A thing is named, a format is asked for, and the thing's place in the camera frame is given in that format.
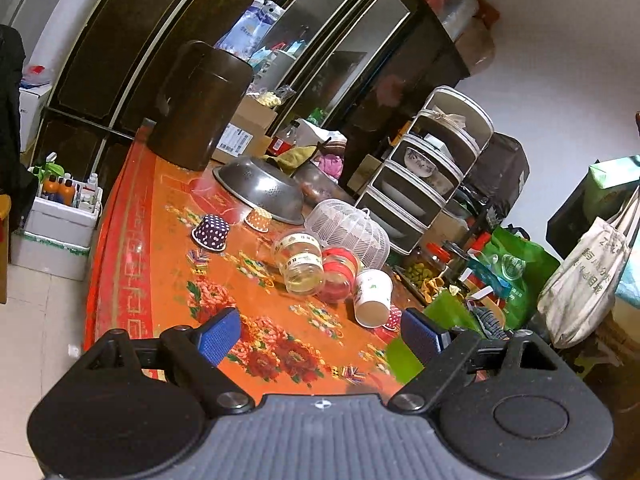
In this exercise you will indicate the green box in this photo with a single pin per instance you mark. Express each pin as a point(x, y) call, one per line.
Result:
point(615, 185)

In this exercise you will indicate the orange bottle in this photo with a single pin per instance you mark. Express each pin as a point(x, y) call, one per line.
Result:
point(68, 192)
point(50, 187)

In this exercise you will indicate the black coat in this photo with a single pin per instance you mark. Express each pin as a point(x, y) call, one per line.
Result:
point(10, 125)

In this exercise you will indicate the red glass jar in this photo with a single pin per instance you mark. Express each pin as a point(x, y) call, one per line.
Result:
point(340, 272)

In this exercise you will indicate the orange patterned paper cup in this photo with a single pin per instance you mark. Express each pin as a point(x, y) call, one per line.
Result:
point(258, 219)

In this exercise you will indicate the purple polka dot paper cup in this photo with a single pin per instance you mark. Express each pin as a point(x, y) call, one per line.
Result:
point(212, 232)

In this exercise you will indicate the black bag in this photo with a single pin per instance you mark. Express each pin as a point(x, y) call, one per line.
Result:
point(500, 170)

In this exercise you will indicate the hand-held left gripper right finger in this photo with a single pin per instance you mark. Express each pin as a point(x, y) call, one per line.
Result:
point(419, 334)

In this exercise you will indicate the white foam box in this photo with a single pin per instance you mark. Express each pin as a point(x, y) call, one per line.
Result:
point(47, 260)
point(60, 220)

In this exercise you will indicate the white plastic mesh basket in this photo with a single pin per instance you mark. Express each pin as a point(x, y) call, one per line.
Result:
point(350, 232)

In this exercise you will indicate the dark wooden cabinet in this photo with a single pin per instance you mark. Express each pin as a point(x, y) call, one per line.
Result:
point(125, 35)

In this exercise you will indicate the red lidded pickle jar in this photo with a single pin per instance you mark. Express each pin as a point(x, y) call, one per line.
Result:
point(431, 266)

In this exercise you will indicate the white cardboard box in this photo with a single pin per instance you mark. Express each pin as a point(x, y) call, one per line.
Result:
point(32, 107)

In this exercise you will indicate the white paper cup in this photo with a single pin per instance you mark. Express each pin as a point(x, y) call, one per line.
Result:
point(372, 295)

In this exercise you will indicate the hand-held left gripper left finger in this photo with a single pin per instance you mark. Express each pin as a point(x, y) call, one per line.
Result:
point(219, 336)

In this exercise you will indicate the clear plastic wrapped bundle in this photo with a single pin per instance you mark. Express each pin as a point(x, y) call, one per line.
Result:
point(460, 7)

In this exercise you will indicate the white stacked dish rack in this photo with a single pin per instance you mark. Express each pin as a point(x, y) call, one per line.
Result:
point(425, 170)

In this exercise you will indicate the green shopping bag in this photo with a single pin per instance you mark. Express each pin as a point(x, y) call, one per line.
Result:
point(522, 272)

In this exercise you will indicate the steel colander bowl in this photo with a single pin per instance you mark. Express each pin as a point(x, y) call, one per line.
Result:
point(265, 187)

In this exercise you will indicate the brown cardboard box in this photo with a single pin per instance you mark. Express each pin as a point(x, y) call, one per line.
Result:
point(257, 112)

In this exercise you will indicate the yellow green cloth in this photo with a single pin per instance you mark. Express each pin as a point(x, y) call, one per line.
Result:
point(296, 156)

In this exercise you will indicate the blue plastic bag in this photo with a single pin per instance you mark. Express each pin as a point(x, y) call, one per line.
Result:
point(250, 25)

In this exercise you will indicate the pink cloth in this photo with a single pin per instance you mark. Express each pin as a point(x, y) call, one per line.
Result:
point(330, 164)

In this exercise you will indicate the dark brown plastic bin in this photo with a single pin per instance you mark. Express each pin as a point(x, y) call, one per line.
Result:
point(200, 105)

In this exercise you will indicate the red floral tablecloth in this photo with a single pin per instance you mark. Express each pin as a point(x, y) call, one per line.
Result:
point(150, 240)

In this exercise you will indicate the bright green bag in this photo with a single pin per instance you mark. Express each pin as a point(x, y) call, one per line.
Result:
point(445, 312)

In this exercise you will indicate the white canvas tote bag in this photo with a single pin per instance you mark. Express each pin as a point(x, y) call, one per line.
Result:
point(585, 280)

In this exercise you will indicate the clear glass jar yellow label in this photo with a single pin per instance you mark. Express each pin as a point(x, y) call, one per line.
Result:
point(299, 262)

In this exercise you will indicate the steel pot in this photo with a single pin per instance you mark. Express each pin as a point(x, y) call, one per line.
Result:
point(320, 187)

